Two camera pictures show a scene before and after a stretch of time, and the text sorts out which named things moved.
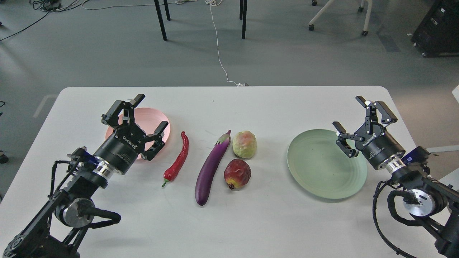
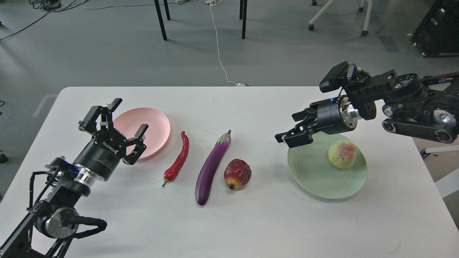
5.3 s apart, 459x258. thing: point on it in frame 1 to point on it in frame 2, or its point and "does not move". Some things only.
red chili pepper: [170, 173] does not move
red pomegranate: [237, 172] does not move
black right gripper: [378, 146] to [331, 116]
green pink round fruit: [244, 144] to [342, 154]
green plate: [318, 164] does not move
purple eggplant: [208, 167] does not move
